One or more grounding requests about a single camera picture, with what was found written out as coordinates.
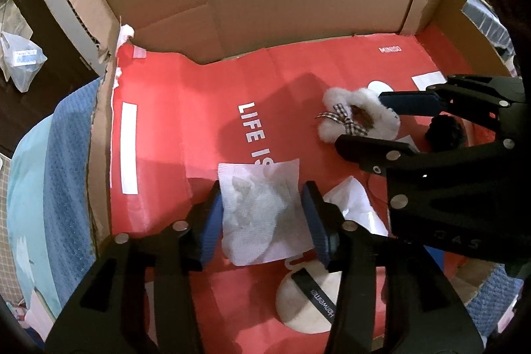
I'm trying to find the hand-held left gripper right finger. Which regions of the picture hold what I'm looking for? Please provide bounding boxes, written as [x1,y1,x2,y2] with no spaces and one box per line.
[301,180,486,354]

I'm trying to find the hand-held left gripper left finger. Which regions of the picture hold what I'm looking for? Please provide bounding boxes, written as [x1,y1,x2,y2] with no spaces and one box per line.
[45,182,225,354]

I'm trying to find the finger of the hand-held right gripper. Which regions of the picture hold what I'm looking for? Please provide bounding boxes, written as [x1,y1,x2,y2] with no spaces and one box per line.
[335,134,517,177]
[379,74,531,131]

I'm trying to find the black pom-pom hair tie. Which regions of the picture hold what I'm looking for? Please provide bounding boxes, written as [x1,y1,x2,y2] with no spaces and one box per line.
[425,114,464,150]

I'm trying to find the white tissue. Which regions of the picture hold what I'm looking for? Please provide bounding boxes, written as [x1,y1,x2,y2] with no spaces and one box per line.
[323,176,391,239]

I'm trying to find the white gauze packet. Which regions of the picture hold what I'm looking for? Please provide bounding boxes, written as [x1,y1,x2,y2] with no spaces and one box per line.
[217,158,316,267]

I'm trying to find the beige powder puff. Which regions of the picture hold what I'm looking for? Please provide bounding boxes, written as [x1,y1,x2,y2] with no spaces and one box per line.
[275,263,346,335]

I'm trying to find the red paper box liner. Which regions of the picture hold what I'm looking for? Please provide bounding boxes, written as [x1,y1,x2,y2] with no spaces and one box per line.
[109,24,500,351]

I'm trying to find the table with grey cloth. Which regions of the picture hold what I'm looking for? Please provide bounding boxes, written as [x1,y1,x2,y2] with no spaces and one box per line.
[460,0,517,69]

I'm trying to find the blue textured blanket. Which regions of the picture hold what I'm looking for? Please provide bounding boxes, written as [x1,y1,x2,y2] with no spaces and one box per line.
[43,78,527,340]

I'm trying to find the teal bed sheet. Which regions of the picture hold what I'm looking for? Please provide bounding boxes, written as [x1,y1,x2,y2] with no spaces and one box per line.
[6,115,61,323]

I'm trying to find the dark brown door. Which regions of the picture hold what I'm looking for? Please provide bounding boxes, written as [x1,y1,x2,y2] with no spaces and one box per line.
[0,0,105,158]

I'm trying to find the clear plastic bag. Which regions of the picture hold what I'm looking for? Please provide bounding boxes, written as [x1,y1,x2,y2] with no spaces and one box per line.
[0,31,49,93]

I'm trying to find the beige hanging cloth organizer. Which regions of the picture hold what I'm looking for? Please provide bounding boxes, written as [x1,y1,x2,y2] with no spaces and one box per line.
[0,0,35,44]

